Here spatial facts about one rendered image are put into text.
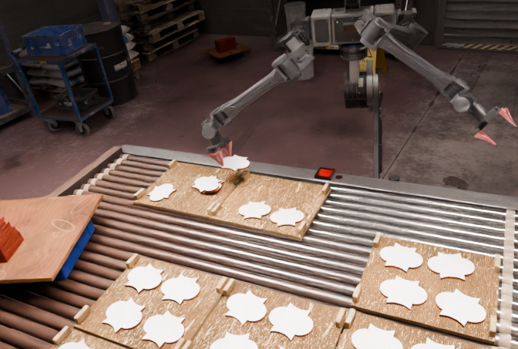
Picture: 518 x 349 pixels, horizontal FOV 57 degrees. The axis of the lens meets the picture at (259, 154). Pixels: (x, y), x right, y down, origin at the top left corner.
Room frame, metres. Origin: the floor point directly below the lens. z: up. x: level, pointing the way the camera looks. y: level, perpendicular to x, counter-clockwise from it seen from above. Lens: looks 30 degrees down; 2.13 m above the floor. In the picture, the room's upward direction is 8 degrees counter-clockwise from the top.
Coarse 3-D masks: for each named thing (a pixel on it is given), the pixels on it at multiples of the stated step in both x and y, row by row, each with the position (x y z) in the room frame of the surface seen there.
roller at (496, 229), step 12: (120, 168) 2.18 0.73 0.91; (132, 168) 2.16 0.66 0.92; (324, 204) 1.63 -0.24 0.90; (336, 204) 1.61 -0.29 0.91; (348, 204) 1.59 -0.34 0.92; (360, 204) 1.57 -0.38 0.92; (396, 216) 1.48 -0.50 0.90; (408, 216) 1.46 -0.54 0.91; (420, 216) 1.44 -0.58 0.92; (432, 216) 1.43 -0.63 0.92; (444, 216) 1.42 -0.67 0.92; (468, 228) 1.35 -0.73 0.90; (480, 228) 1.33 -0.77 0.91; (492, 228) 1.32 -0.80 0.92; (504, 228) 1.31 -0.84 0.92; (516, 228) 1.30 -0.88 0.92
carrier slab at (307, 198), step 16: (256, 176) 1.87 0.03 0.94; (240, 192) 1.77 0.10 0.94; (256, 192) 1.75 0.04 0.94; (272, 192) 1.73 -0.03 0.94; (288, 192) 1.71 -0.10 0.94; (304, 192) 1.69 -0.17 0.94; (320, 192) 1.68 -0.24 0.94; (224, 208) 1.66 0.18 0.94; (272, 208) 1.61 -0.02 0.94; (288, 208) 1.60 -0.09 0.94; (304, 208) 1.58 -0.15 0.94; (240, 224) 1.54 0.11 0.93; (256, 224) 1.52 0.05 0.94; (272, 224) 1.51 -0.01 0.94
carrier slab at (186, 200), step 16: (160, 176) 2.00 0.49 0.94; (176, 176) 1.98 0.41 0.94; (192, 176) 1.96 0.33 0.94; (208, 176) 1.94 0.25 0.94; (224, 176) 1.91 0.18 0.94; (176, 192) 1.84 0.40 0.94; (192, 192) 1.82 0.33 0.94; (224, 192) 1.79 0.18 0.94; (160, 208) 1.74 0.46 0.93; (176, 208) 1.72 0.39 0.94; (192, 208) 1.70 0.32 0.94
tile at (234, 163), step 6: (228, 156) 1.89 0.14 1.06; (234, 156) 1.88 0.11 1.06; (228, 162) 1.84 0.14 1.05; (234, 162) 1.83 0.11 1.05; (240, 162) 1.83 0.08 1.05; (246, 162) 1.82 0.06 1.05; (222, 168) 1.80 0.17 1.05; (228, 168) 1.80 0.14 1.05; (234, 168) 1.79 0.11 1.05; (240, 168) 1.78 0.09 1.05; (246, 168) 1.79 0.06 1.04
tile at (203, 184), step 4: (204, 176) 1.89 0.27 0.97; (212, 176) 1.88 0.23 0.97; (196, 180) 1.87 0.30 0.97; (200, 180) 1.86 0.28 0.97; (204, 180) 1.86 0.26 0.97; (208, 180) 1.86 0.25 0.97; (212, 180) 1.85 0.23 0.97; (216, 180) 1.85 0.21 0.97; (220, 180) 1.84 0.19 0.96; (196, 184) 1.84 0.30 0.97; (200, 184) 1.83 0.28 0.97; (204, 184) 1.83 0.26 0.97; (208, 184) 1.82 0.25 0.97; (212, 184) 1.82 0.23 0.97; (216, 184) 1.81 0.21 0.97; (196, 188) 1.81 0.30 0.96; (200, 188) 1.80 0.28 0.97; (204, 188) 1.80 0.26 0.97; (208, 188) 1.79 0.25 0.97; (212, 188) 1.79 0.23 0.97; (216, 188) 1.78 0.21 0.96; (200, 192) 1.77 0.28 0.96; (208, 192) 1.77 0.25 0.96
